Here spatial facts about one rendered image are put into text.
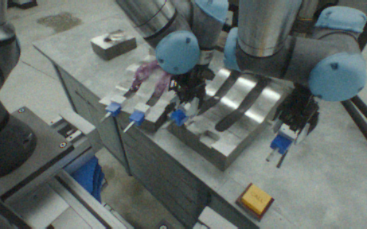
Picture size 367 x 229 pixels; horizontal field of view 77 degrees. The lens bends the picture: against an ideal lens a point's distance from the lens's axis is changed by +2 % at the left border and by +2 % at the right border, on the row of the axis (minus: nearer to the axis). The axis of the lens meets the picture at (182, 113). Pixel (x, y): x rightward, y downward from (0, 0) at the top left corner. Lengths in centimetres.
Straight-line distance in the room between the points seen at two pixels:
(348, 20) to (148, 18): 33
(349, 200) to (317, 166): 13
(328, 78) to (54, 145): 56
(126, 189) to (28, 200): 108
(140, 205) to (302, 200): 107
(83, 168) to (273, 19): 60
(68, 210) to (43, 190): 9
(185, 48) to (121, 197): 139
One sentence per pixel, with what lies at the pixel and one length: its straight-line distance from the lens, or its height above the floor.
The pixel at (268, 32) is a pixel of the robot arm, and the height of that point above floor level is 133.
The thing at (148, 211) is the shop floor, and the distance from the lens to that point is 160.
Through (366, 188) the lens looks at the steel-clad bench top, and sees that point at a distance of 94.
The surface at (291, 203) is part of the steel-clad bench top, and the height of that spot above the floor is 80.
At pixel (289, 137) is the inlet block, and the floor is 95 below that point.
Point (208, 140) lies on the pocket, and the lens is 77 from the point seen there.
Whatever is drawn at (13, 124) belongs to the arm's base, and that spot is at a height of 111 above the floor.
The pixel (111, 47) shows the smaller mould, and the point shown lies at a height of 87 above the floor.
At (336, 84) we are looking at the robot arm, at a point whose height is 125.
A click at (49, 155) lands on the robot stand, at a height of 104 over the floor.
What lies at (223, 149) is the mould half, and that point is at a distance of 72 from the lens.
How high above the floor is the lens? 146
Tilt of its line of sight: 44 degrees down
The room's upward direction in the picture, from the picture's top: straight up
